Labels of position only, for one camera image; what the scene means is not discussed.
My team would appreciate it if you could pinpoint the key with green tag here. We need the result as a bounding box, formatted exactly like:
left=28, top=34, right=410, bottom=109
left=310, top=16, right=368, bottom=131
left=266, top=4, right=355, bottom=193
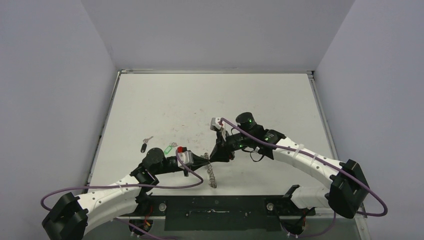
left=163, top=142, right=178, bottom=155

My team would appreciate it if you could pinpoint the metal disc with keyrings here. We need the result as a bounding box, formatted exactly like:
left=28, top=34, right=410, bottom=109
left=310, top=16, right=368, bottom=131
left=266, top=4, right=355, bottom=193
left=201, top=152, right=217, bottom=189

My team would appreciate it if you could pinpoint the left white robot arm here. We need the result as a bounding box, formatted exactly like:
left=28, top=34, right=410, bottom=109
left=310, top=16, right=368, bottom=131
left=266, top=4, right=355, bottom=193
left=42, top=147, right=210, bottom=240

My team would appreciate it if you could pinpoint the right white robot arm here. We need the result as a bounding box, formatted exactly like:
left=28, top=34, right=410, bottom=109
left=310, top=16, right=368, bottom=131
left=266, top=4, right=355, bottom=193
left=209, top=112, right=369, bottom=219

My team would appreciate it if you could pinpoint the key with black head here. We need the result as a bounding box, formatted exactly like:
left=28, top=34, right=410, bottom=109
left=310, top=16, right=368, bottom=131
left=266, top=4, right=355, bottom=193
left=140, top=136, right=153, bottom=153

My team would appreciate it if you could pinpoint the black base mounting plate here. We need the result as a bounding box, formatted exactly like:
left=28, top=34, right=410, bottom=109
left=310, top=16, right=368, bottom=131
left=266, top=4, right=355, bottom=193
left=128, top=195, right=316, bottom=232

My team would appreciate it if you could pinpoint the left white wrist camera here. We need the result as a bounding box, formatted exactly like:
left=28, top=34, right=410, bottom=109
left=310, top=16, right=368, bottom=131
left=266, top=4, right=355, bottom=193
left=175, top=146, right=194, bottom=169

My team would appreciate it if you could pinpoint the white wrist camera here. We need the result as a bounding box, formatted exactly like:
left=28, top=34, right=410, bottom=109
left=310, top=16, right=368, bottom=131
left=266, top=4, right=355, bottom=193
left=210, top=117, right=228, bottom=142
left=175, top=146, right=194, bottom=169

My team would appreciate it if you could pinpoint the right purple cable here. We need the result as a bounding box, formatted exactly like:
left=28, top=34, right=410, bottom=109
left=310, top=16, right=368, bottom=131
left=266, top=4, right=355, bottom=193
left=218, top=117, right=388, bottom=218

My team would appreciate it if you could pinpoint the purple cable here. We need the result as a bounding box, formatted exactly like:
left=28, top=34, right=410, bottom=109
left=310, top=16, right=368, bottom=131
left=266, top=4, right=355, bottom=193
left=218, top=117, right=388, bottom=218
left=40, top=150, right=205, bottom=213

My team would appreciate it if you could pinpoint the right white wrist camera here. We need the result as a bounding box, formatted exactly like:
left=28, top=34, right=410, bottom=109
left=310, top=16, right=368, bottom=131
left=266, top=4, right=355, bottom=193
left=210, top=117, right=228, bottom=142

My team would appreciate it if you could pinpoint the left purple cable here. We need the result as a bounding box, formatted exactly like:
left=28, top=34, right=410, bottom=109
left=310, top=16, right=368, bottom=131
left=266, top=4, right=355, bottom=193
left=40, top=150, right=205, bottom=213

